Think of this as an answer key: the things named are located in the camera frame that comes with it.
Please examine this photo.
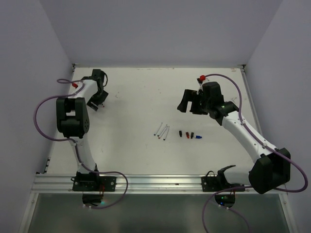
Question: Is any left controller board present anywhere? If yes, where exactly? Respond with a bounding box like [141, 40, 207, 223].
[82, 194, 105, 206]

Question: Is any controller board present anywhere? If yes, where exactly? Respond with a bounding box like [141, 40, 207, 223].
[214, 194, 236, 208]
[82, 194, 105, 206]

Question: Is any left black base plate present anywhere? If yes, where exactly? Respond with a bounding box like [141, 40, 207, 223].
[72, 176, 117, 192]

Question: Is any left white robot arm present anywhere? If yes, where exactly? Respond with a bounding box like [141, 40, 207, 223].
[56, 69, 108, 191]

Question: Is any right controller board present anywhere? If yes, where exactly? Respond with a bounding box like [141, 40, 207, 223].
[214, 194, 236, 208]

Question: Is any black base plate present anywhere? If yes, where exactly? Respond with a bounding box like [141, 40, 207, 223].
[201, 176, 245, 192]
[72, 176, 117, 192]

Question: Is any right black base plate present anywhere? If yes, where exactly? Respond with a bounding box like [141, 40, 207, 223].
[201, 176, 245, 192]

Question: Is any aluminium mounting rail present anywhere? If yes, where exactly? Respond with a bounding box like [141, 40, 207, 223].
[31, 173, 287, 195]

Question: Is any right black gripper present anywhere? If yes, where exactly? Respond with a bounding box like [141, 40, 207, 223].
[177, 88, 211, 114]

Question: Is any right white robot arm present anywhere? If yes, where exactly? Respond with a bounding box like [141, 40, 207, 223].
[177, 82, 291, 194]

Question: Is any black marker pen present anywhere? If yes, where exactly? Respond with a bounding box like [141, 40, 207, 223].
[163, 126, 170, 141]
[157, 124, 168, 139]

